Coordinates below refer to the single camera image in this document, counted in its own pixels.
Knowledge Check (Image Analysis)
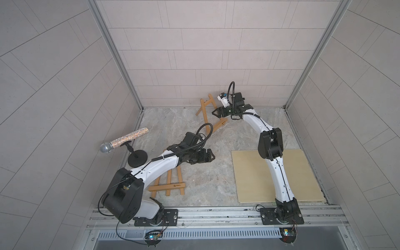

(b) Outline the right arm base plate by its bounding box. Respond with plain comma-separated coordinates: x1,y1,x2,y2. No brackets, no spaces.
259,208,304,226

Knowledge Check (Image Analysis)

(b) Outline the right green circuit board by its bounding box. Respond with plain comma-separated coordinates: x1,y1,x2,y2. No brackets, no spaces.
280,228,297,244

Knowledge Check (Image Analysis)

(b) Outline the plywood board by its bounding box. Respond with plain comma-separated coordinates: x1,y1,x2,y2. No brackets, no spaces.
231,149,325,203

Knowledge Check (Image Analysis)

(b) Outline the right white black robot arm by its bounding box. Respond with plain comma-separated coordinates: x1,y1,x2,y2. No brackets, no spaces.
212,92,304,225

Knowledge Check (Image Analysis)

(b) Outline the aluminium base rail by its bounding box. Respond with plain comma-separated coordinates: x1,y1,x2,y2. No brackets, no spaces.
74,205,360,250

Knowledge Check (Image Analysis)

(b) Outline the green circuit board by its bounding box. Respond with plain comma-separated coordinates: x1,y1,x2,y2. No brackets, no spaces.
144,230,162,247
280,228,297,244

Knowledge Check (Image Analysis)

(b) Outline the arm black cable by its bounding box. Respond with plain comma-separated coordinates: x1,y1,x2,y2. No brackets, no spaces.
226,81,298,210
97,122,214,244

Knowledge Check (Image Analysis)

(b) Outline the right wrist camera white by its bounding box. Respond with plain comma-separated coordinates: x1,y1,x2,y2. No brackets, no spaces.
217,93,230,107

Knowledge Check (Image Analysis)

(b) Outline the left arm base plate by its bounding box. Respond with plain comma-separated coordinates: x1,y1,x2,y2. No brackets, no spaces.
133,209,179,227

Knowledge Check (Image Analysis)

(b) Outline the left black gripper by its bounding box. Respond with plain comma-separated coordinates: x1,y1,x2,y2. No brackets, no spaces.
186,148,216,164

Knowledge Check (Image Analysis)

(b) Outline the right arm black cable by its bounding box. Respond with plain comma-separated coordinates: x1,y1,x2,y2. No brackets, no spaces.
226,81,298,210

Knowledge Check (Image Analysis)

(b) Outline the glitter microphone on stand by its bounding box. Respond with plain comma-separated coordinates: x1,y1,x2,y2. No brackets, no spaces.
99,126,150,168

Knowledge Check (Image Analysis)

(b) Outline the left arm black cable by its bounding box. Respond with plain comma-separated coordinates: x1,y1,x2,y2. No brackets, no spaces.
97,122,214,244

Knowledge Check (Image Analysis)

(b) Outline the wooden easel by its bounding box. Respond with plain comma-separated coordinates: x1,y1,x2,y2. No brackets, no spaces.
148,166,186,199
196,93,228,132

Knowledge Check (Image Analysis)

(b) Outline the left green circuit board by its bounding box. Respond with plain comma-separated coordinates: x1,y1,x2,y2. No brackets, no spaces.
144,230,162,247

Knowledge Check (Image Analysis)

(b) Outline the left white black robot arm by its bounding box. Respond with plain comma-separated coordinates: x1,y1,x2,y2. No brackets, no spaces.
99,132,215,225

